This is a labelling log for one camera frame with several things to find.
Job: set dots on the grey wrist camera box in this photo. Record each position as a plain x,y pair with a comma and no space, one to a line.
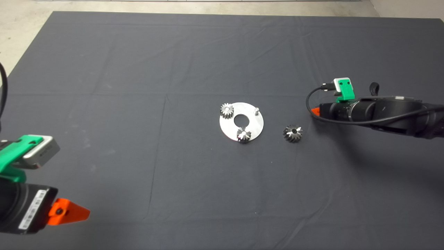
43,151
335,85

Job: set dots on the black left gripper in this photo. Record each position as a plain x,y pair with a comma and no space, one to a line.
17,205

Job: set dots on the left green camera mount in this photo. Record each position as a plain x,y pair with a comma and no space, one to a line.
14,158

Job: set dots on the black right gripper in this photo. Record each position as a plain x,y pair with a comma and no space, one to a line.
341,111

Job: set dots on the left grey wrist camera box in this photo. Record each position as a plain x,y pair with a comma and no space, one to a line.
43,151

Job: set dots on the round metal plate with hole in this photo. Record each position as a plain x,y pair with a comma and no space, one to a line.
256,126

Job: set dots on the right green camera mount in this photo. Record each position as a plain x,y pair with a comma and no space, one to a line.
346,91

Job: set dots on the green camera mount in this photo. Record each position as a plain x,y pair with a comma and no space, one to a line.
14,158
346,91

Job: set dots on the right grey wrist camera box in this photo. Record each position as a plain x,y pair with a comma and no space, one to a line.
335,85

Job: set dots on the large steel bevel gear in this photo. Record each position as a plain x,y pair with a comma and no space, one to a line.
289,135

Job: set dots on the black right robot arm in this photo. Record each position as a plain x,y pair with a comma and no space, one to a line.
399,114

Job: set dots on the steel gear with round bore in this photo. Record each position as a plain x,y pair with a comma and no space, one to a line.
223,111

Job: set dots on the small steel bevel gear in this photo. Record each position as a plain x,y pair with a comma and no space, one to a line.
244,136

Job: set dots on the dark grey table cloth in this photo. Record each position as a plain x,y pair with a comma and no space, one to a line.
138,69

